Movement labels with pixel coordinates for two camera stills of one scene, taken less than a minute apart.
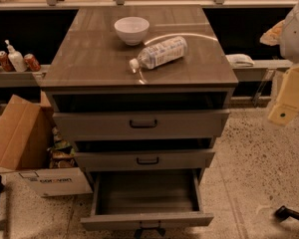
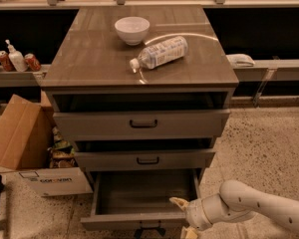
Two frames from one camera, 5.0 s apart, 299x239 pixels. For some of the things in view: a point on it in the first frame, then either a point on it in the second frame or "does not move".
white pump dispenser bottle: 16,58 does not move
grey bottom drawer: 148,199 does not move
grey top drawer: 161,123 does not move
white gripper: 296,37 -> 193,212
